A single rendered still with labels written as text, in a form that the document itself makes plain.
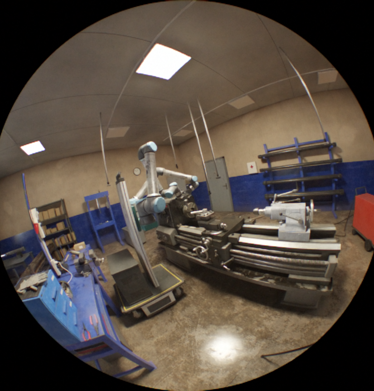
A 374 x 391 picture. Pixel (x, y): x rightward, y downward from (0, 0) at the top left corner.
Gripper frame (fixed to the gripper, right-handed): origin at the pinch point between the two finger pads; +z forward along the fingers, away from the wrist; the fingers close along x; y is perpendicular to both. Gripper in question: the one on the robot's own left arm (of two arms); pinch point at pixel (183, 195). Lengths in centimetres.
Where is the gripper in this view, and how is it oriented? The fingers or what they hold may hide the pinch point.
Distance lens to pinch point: 216.7
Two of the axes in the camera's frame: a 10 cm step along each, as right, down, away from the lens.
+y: 5.0, 7.9, 3.6
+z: -6.9, 6.2, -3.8
